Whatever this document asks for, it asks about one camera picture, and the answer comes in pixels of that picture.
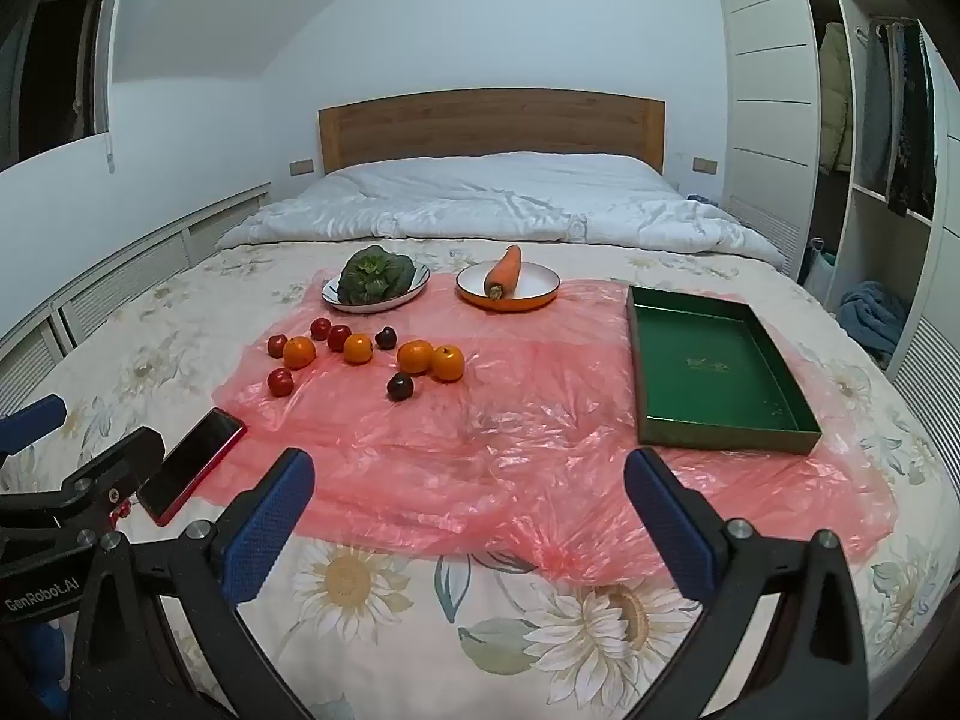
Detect orange rimmed white plate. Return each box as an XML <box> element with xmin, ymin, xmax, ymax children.
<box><xmin>455</xmin><ymin>262</ymin><xmax>561</xmax><ymax>312</ymax></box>

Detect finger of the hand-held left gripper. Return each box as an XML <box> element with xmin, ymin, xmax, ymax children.
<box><xmin>64</xmin><ymin>427</ymin><xmax>166</xmax><ymax>522</ymax></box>
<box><xmin>0</xmin><ymin>394</ymin><xmax>67</xmax><ymax>458</ymax></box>

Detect light green hanging jacket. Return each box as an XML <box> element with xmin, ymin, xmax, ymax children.
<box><xmin>819</xmin><ymin>22</ymin><xmax>856</xmax><ymax>177</ymax></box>

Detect white wardrobe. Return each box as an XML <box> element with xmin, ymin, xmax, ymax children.
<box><xmin>709</xmin><ymin>0</ymin><xmax>960</xmax><ymax>458</ymax></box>

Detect green rectangular tray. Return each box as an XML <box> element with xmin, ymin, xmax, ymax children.
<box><xmin>626</xmin><ymin>285</ymin><xmax>824</xmax><ymax>455</ymax></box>

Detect white vent grille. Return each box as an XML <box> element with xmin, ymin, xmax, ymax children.
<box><xmin>896</xmin><ymin>315</ymin><xmax>960</xmax><ymax>458</ymax></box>

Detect dark window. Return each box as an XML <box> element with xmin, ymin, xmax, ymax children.
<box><xmin>0</xmin><ymin>0</ymin><xmax>125</xmax><ymax>166</ymax></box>

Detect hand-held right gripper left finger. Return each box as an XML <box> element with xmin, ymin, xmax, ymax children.
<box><xmin>71</xmin><ymin>448</ymin><xmax>316</xmax><ymax>720</ymax></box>

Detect dark hanging clothes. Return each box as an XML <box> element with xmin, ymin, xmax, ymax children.
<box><xmin>862</xmin><ymin>19</ymin><xmax>938</xmax><ymax>218</ymax></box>

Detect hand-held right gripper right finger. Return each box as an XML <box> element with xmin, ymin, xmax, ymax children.
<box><xmin>624</xmin><ymin>447</ymin><xmax>871</xmax><ymax>720</ymax></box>

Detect pink plastic sheet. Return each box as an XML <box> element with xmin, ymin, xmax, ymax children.
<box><xmin>212</xmin><ymin>266</ymin><xmax>897</xmax><ymax>586</ymax></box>

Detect red smartphone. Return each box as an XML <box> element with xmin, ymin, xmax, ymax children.
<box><xmin>136</xmin><ymin>407</ymin><xmax>248</xmax><ymax>527</ymax></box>

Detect wooden headboard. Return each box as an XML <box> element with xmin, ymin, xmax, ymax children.
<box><xmin>318</xmin><ymin>88</ymin><xmax>667</xmax><ymax>175</ymax></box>

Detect carrot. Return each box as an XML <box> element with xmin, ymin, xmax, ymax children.
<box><xmin>484</xmin><ymin>244</ymin><xmax>523</xmax><ymax>301</ymax></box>

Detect white bag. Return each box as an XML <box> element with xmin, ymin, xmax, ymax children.
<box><xmin>802</xmin><ymin>238</ymin><xmax>837</xmax><ymax>301</ymax></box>

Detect white duvet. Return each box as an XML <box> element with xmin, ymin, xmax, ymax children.
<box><xmin>216</xmin><ymin>152</ymin><xmax>785</xmax><ymax>271</ymax></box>

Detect blue blanket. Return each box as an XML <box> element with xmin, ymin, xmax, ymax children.
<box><xmin>840</xmin><ymin>281</ymin><xmax>912</xmax><ymax>361</ymax></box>

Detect white louvred cabinet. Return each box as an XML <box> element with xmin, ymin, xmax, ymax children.
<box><xmin>0</xmin><ymin>184</ymin><xmax>271</xmax><ymax>406</ymax></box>

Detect leafy green vegetable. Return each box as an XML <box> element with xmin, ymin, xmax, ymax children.
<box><xmin>337</xmin><ymin>245</ymin><xmax>417</xmax><ymax>306</ymax></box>

